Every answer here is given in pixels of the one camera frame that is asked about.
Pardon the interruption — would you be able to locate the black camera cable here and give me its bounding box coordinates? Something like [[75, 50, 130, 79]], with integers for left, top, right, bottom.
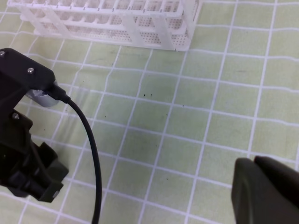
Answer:
[[48, 84, 103, 224]]

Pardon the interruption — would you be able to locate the green checked tablecloth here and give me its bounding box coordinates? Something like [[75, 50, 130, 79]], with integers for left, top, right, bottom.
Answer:
[[0, 0, 299, 224]]

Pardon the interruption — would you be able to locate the white plastic test tube rack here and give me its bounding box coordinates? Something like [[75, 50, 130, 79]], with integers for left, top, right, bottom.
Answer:
[[7, 0, 203, 51]]

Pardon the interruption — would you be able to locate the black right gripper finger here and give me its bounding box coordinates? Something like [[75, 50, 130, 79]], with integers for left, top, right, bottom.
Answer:
[[231, 156, 299, 224]]

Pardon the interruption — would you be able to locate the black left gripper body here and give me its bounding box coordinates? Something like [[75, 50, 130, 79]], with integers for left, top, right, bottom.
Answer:
[[0, 48, 69, 203]]

